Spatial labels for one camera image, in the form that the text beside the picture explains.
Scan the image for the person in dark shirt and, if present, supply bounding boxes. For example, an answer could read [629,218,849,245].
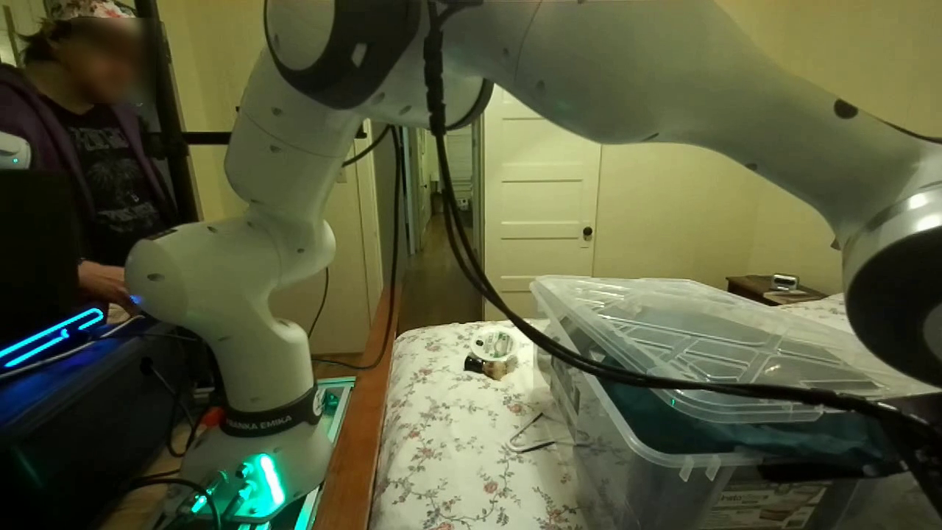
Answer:
[0,0,186,308]

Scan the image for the small round jar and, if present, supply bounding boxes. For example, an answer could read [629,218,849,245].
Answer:
[466,330,517,380]

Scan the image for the teal folded fabric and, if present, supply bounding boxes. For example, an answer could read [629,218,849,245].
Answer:
[604,342,894,473]

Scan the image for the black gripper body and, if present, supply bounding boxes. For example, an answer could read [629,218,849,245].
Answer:
[844,229,942,385]

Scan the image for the blue lit black cart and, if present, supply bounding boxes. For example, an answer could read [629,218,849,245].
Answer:
[0,307,210,530]

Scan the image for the white panel door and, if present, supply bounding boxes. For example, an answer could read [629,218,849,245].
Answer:
[484,89,601,314]

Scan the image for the floral bed sheet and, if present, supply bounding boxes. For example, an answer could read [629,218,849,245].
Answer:
[367,290,942,530]

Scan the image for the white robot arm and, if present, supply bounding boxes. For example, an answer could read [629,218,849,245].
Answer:
[127,0,940,435]

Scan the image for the clear plastic container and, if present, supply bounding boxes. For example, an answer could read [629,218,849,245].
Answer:
[534,277,942,530]

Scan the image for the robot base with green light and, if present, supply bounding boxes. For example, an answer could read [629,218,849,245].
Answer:
[155,376,356,530]

